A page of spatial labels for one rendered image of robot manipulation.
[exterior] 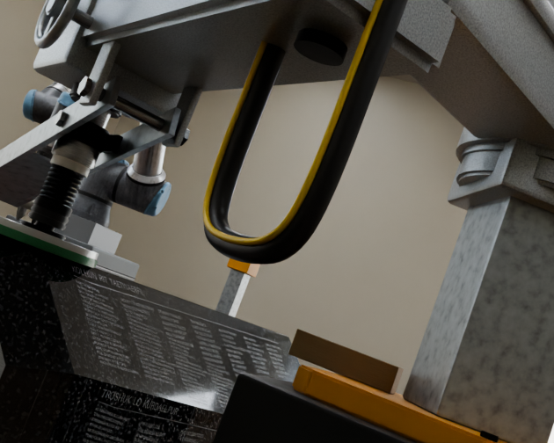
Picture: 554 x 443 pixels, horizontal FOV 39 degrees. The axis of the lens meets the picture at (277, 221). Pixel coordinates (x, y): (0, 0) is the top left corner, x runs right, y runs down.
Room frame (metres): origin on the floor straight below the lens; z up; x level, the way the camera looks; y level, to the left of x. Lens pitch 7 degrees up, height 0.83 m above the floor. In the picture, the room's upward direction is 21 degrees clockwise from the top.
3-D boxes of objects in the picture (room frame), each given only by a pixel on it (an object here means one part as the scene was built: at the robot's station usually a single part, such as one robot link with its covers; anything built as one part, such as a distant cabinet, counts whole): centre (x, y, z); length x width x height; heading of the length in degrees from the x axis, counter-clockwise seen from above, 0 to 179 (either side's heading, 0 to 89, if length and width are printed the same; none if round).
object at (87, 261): (1.40, 0.39, 0.82); 0.22 x 0.22 x 0.04
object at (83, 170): (1.40, 0.39, 0.97); 0.07 x 0.07 x 0.04
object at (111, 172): (3.06, 0.70, 1.12); 0.17 x 0.15 x 0.18; 83
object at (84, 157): (1.39, 0.38, 1.12); 0.12 x 0.09 x 0.30; 33
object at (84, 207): (3.06, 0.71, 0.99); 0.19 x 0.19 x 0.10
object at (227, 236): (0.85, 0.03, 1.03); 0.23 x 0.03 x 0.32; 33
